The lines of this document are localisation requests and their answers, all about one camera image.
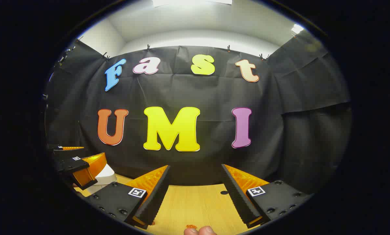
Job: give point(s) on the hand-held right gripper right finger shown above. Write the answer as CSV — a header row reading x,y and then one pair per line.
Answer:
x,y
239,199

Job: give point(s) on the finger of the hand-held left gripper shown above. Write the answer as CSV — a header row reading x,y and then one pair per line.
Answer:
x,y
71,164
64,154

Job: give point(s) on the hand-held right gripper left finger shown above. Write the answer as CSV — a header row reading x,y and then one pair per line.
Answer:
x,y
156,199

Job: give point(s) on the white desktop garbage bin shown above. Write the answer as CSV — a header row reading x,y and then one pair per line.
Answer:
x,y
108,174

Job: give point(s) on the wooden desktop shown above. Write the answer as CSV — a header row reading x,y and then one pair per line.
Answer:
x,y
195,205

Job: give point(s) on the black backdrop cloth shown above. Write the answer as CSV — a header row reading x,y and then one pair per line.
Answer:
x,y
214,94

